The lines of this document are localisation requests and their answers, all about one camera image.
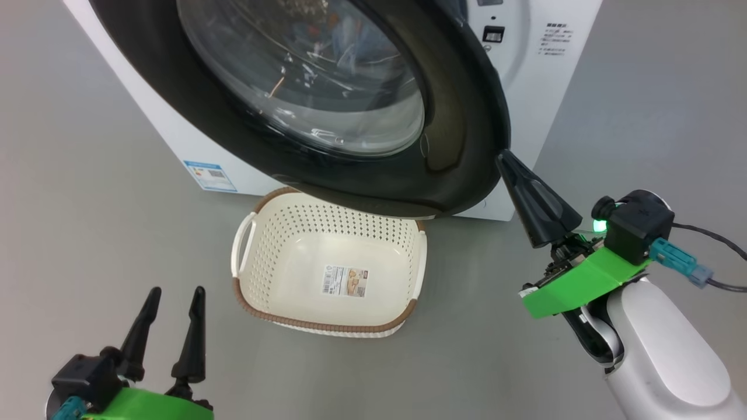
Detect black right cable teal connector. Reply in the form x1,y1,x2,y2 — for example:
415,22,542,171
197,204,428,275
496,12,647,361
650,222,747,293

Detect black left cable teal connector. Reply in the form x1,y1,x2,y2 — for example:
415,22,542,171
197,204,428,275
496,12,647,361
51,397,89,420

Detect cream perforated laundry basket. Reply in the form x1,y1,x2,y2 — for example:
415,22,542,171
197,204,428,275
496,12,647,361
231,187,428,340

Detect paper label inside basket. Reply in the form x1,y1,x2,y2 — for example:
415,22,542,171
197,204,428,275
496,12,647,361
321,264,371,299

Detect dark round washing machine door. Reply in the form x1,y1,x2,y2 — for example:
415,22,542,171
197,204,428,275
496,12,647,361
88,0,512,220

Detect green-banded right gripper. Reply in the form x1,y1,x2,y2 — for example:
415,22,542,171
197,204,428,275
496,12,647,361
496,150,652,319

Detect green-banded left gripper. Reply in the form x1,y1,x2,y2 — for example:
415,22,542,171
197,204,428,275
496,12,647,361
88,285,214,420

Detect white front-load washing machine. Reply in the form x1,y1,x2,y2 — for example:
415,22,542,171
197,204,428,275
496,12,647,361
61,0,603,223

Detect black cable teal connector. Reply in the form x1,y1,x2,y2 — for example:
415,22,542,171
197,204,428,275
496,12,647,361
51,397,89,420
650,222,747,293

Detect blue energy label sticker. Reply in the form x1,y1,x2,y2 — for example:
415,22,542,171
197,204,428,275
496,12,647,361
183,160,239,194

